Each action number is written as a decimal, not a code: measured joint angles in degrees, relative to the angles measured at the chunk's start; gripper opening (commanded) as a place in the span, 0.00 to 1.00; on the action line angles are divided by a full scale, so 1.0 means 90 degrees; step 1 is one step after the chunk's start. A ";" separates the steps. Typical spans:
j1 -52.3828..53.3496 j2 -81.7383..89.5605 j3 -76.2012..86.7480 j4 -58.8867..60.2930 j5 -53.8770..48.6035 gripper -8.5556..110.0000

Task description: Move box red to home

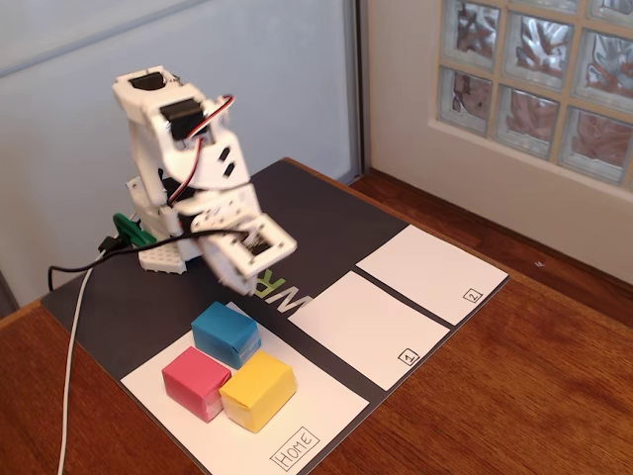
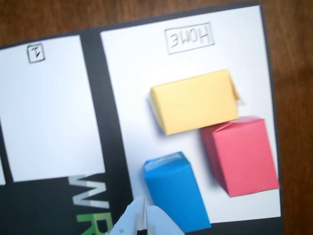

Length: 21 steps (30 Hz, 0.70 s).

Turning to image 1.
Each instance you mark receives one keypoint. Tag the white paper sheet marked HOME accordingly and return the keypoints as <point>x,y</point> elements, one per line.
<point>316,406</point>

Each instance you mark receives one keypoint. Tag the black mat with WRO print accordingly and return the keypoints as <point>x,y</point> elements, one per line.
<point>346,213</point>

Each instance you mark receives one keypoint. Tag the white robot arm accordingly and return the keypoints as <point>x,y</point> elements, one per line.
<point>143,123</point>

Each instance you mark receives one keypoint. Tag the glass block window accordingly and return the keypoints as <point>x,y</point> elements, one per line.
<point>534,74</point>

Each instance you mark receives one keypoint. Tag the green clamp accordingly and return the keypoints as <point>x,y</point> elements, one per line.
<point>129,228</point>

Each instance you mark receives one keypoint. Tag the white paper sheet marked 1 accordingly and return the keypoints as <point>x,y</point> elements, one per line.
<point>366,326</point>

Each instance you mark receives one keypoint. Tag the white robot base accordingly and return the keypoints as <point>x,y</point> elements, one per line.
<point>163,257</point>

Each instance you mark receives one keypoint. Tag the white paper sheet marked 2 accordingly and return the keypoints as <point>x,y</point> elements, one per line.
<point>425,267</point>

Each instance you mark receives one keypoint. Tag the yellow paper box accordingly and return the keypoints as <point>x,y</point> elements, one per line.
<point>257,391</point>

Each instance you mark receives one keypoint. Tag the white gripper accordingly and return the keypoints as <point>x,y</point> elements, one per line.
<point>232,261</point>

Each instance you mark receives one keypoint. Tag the blue paper box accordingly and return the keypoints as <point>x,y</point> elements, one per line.
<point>222,331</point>

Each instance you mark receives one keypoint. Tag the red paper box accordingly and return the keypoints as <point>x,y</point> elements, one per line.
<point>190,376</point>

